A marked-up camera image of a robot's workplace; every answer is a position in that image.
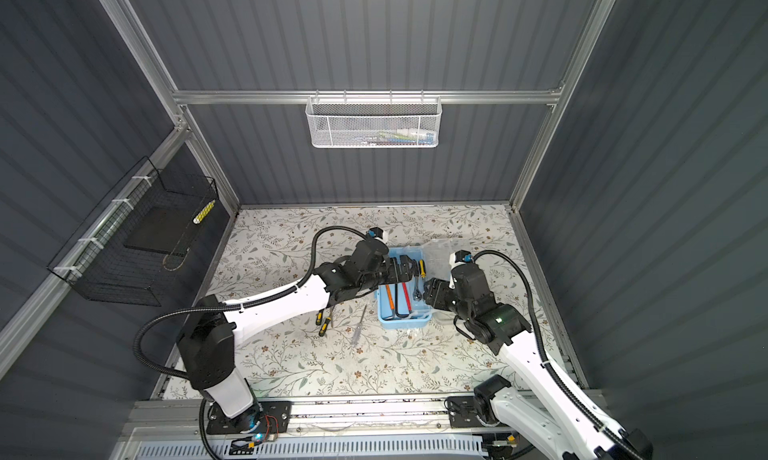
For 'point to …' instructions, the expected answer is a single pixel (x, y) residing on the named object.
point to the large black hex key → (396, 306)
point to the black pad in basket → (166, 228)
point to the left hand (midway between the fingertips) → (406, 266)
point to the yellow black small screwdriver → (323, 324)
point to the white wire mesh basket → (373, 122)
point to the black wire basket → (98, 265)
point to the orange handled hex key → (390, 298)
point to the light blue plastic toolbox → (401, 305)
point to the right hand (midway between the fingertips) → (437, 288)
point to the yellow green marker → (203, 212)
